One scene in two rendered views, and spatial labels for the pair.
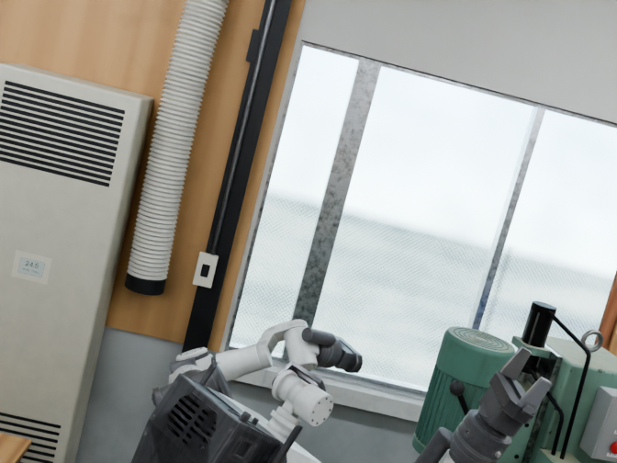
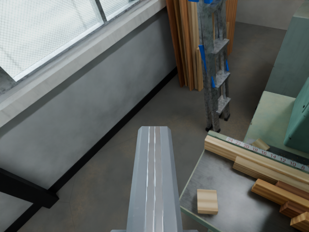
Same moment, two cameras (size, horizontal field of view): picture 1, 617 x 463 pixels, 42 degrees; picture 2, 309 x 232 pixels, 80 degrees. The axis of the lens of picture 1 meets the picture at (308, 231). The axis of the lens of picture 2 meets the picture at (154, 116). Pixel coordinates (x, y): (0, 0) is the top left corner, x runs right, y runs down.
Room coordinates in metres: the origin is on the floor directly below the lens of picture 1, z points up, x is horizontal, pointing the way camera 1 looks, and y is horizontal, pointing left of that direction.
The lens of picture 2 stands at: (2.03, -0.19, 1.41)
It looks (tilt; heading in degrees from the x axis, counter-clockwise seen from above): 51 degrees down; 329
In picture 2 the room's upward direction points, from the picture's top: 17 degrees counter-clockwise
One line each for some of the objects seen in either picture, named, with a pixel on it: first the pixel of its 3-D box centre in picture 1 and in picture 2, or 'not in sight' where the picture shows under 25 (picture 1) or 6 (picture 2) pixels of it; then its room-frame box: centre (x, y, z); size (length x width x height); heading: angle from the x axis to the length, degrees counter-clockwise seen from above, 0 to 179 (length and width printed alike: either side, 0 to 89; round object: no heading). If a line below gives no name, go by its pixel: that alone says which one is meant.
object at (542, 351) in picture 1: (535, 337); not in sight; (1.91, -0.61, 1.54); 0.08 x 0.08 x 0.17; 13
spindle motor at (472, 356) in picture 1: (463, 397); not in sight; (1.88, -0.47, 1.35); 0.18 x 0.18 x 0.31
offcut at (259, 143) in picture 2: not in sight; (259, 148); (2.08, -0.55, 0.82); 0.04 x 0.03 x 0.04; 165
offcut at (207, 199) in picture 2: not in sight; (207, 201); (2.09, -0.29, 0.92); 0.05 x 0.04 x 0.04; 129
